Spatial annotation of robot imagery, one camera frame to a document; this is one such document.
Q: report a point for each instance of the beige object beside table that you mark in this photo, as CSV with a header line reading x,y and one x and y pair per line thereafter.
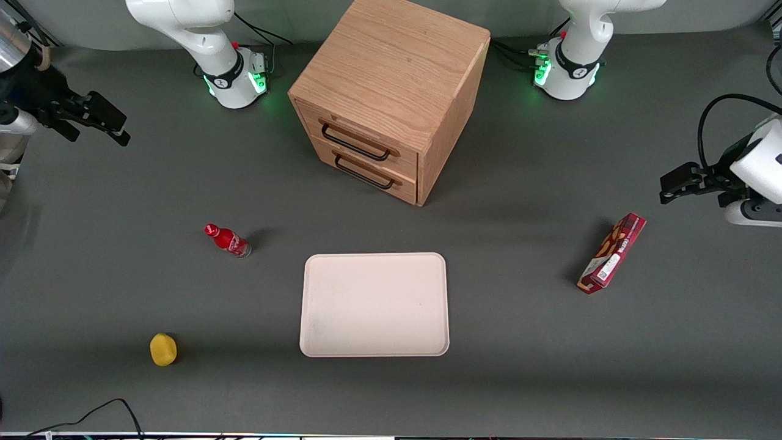
x,y
9,159

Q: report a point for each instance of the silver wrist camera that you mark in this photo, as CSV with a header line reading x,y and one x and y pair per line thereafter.
x,y
17,122
757,214

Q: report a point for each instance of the red snack box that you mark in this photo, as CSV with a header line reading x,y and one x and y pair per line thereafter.
x,y
613,253

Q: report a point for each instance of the pale pink plastic tray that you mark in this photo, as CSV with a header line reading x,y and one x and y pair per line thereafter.
x,y
374,305

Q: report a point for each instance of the red soda bottle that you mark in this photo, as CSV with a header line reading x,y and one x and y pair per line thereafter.
x,y
229,241

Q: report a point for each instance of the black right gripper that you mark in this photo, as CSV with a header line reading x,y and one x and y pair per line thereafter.
x,y
38,90

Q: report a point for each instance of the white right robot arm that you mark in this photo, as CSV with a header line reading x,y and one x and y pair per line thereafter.
x,y
208,43

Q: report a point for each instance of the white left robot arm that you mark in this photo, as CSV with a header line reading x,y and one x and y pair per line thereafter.
x,y
577,55

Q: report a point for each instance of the wooden two-drawer cabinet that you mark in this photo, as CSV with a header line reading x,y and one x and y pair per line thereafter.
x,y
397,67

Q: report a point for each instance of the yellow lemon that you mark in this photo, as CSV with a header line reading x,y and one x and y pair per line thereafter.
x,y
163,349

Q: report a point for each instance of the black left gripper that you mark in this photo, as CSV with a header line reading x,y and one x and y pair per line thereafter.
x,y
723,172

